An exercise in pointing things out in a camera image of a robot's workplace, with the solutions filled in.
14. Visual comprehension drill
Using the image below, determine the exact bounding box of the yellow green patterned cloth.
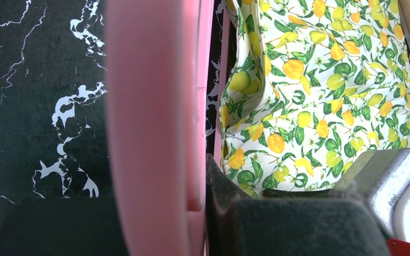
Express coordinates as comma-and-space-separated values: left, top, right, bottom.
219, 1, 410, 197

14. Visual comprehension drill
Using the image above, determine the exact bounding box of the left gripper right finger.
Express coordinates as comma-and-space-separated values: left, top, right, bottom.
206, 154, 390, 255

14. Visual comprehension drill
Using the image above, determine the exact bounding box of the pink hanger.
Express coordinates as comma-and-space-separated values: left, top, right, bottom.
105, 1, 214, 255

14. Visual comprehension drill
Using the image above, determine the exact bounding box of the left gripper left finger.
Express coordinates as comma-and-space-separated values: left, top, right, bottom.
0, 197, 129, 255

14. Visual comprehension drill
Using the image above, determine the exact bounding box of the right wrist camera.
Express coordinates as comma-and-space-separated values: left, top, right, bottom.
329, 148, 410, 255

